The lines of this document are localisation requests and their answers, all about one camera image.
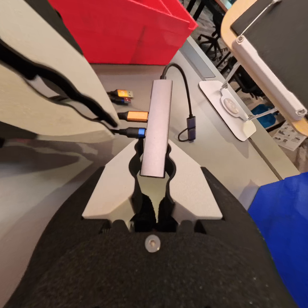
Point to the red plastic bin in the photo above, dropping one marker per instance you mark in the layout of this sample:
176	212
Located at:
120	31

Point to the teal bag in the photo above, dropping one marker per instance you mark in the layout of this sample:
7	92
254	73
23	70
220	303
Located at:
264	115

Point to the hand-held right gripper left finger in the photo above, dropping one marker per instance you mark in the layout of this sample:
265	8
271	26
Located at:
110	192

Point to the printed paper sheet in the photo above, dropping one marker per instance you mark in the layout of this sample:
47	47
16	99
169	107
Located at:
290	136

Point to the blue plastic bin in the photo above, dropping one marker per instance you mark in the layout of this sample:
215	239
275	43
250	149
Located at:
284	228

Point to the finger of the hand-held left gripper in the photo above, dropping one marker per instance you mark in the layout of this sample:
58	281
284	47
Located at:
48	48
36	113

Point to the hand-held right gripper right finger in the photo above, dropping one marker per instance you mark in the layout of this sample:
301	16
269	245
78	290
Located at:
195	192

